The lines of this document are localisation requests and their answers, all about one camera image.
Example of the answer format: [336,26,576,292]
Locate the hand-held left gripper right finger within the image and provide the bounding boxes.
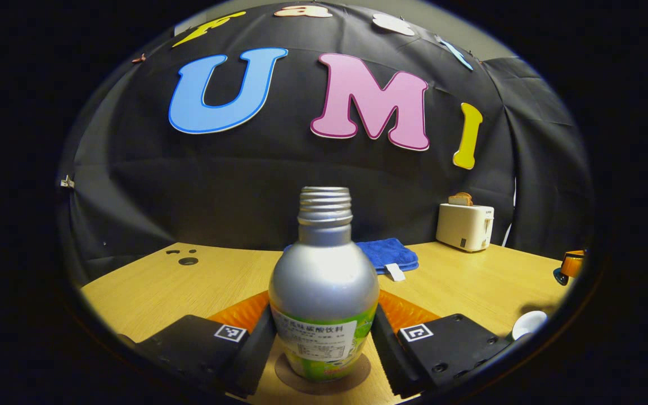
[370,289,519,397]

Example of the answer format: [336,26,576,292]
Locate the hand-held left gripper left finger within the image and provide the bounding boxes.
[119,290,277,399]

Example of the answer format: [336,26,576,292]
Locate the round brown coaster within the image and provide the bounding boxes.
[274,352,372,395]

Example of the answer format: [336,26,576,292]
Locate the silver green label water bottle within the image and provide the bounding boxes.
[268,187,381,383]

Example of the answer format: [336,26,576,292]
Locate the folded blue towel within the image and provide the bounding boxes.
[283,238,419,282]

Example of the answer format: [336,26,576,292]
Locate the cream white toaster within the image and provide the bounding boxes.
[435,203,495,253]

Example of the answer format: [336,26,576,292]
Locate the black backdrop cloth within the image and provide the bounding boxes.
[58,3,593,282]

